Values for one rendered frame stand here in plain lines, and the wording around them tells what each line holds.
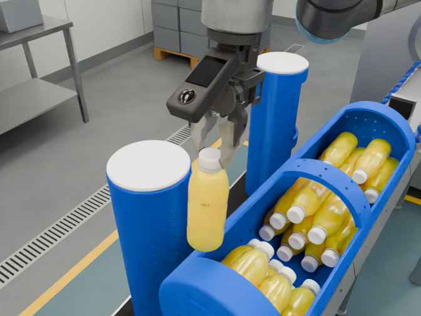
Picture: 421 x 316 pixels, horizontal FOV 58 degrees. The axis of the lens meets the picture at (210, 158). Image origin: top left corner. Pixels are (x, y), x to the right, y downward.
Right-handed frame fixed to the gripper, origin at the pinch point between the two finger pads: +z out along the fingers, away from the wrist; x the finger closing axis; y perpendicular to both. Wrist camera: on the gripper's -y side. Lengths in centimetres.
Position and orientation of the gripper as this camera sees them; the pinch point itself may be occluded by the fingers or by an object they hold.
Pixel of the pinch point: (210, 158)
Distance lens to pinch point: 61.0
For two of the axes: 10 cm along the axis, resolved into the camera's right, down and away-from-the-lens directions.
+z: -0.9, 8.4, 5.4
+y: 5.9, -3.9, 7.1
